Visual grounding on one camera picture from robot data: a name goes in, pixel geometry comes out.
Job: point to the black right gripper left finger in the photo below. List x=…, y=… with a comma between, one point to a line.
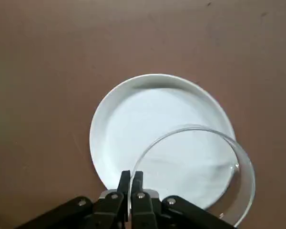
x=107, y=212

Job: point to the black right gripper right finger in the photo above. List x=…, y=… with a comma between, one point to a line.
x=145, y=212

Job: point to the clear glass petri dish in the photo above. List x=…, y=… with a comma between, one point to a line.
x=205, y=167

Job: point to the white round plate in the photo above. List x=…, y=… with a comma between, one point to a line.
x=157, y=119

